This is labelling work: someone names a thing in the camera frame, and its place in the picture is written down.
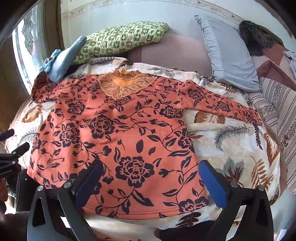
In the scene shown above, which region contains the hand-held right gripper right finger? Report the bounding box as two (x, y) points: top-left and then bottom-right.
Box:
(198, 159), (274, 241)

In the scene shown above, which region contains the leaf-print fleece blanket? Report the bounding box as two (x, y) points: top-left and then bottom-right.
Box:
(6, 57), (281, 232)

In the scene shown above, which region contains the light blue pillow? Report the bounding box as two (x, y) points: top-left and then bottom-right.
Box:
(47, 35), (87, 82)

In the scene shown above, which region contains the green checked pillow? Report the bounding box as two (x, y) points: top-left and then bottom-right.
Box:
(73, 21), (170, 65)

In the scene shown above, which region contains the white cloth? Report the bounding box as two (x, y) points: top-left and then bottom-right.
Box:
(283, 50), (296, 70)

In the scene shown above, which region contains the orange floral shirt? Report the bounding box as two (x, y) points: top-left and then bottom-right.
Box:
(27, 70), (263, 219)

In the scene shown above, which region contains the grey blue cloth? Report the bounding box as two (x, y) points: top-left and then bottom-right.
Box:
(194, 15), (260, 92)

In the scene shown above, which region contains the window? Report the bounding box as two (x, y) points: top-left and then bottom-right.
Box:
(11, 5), (50, 84)

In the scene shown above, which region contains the striped floral bedsheet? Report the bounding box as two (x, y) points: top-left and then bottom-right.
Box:
(247, 76), (296, 193)

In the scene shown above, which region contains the dark furry cushion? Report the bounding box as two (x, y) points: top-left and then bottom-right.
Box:
(239, 20), (284, 57)

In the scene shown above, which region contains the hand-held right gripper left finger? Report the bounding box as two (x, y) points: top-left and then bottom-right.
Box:
(27, 159), (104, 241)

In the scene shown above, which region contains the teal striped garment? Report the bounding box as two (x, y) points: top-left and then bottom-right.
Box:
(39, 49), (62, 74)

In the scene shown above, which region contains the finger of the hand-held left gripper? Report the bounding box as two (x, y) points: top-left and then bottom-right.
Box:
(0, 129), (15, 142)
(9, 142), (30, 163)

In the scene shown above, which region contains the mauve bedsheet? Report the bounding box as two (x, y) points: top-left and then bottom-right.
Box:
(127, 30), (214, 77)

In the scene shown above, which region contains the brown patchwork quilt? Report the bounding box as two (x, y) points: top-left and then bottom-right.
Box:
(252, 44), (296, 91)

